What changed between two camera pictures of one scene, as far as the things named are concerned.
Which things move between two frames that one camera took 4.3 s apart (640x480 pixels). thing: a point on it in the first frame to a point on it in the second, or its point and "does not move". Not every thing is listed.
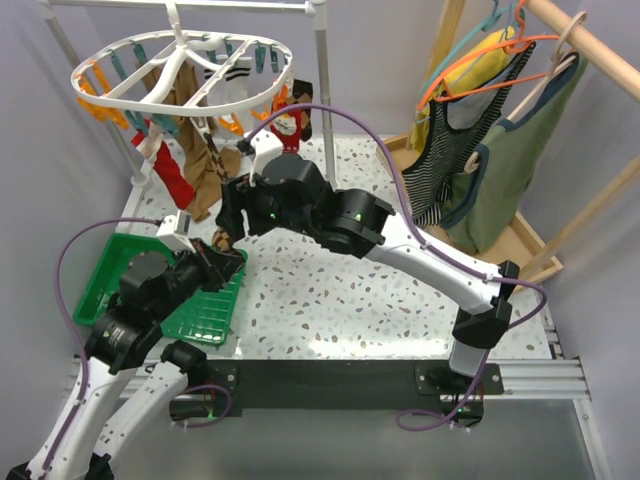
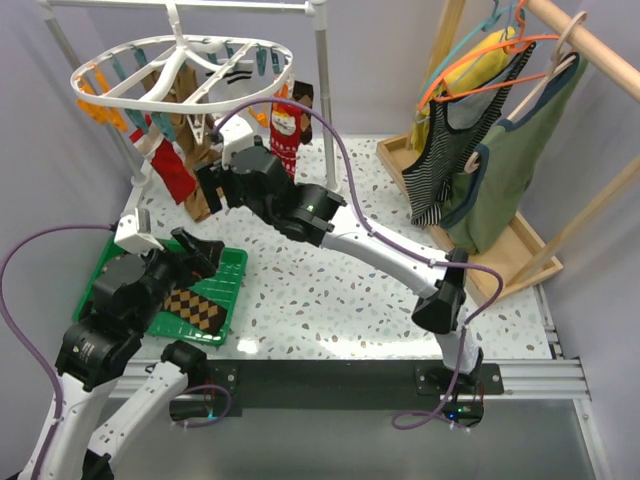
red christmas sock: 287,127 does not move
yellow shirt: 477,70 does not move
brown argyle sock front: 222,240 to 201,312
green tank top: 491,177 does not move
